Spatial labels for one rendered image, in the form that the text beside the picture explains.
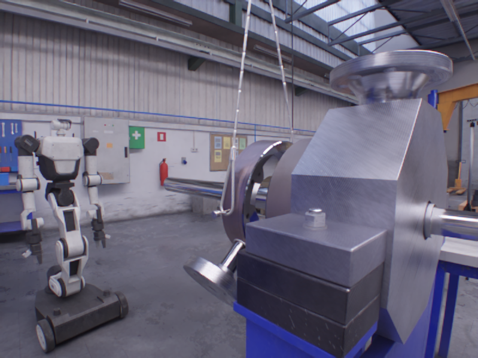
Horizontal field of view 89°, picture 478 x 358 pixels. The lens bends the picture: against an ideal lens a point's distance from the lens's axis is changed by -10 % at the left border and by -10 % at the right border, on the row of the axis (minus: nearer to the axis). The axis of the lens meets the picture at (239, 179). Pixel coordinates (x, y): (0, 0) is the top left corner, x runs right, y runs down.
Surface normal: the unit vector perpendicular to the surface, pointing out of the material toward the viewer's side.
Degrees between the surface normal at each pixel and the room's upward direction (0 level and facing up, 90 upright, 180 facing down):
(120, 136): 90
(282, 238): 90
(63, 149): 90
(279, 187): 70
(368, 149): 45
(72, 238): 66
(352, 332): 90
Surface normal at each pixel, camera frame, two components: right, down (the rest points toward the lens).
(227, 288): 0.38, -0.30
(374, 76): -0.52, 0.72
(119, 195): 0.66, 0.06
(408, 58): -0.22, 0.07
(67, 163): 0.81, 0.04
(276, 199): -0.72, -0.13
